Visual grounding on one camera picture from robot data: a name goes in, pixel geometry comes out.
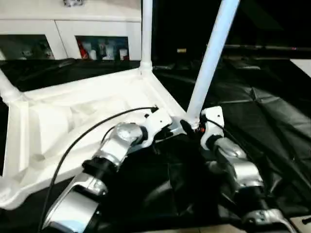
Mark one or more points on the white plastic table top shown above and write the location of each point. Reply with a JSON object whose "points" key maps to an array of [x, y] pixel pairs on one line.
{"points": [[48, 116]]}

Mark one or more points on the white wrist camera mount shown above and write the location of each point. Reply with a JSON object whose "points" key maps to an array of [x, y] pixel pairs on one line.
{"points": [[158, 120], [213, 119]]}

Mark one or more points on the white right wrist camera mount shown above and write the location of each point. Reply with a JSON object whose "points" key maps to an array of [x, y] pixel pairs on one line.
{"points": [[213, 119]]}

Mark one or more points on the black metal stand leg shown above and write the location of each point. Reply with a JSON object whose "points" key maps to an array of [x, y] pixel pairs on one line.
{"points": [[307, 221]]}

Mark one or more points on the white glass-door cabinet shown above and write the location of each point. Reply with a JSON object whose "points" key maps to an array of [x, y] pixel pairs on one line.
{"points": [[60, 24]]}

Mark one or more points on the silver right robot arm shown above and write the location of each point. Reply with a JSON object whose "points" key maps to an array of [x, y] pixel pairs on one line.
{"points": [[233, 155]]}

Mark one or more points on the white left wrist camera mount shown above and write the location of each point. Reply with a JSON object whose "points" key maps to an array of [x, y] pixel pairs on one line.
{"points": [[158, 120]]}

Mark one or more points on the small orange tag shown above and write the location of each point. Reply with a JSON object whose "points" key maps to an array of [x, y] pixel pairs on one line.
{"points": [[181, 50]]}

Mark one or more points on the long black rod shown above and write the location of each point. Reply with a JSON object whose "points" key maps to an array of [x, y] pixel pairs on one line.
{"points": [[262, 47]]}

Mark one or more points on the crumpled silver bag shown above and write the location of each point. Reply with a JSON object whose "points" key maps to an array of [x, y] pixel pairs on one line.
{"points": [[73, 2]]}

